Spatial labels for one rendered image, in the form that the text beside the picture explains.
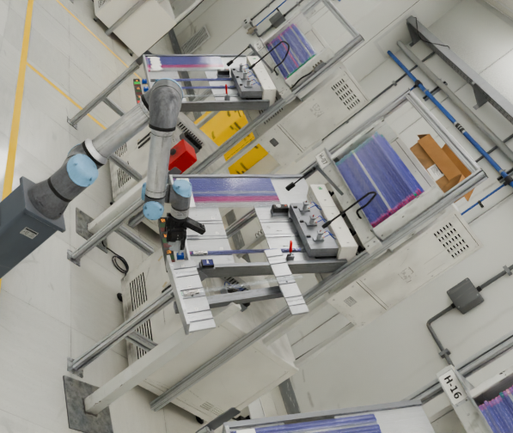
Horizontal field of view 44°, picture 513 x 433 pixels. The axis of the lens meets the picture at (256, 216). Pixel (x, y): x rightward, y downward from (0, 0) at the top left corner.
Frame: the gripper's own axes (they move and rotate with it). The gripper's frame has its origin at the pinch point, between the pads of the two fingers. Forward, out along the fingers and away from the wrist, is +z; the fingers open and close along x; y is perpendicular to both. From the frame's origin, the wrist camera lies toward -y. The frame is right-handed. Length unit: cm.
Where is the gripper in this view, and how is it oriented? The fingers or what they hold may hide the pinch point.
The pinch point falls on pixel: (180, 252)
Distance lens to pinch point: 273.0
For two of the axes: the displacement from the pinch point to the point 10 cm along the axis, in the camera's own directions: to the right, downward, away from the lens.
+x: 2.3, 6.1, -7.6
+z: -1.5, 7.9, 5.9
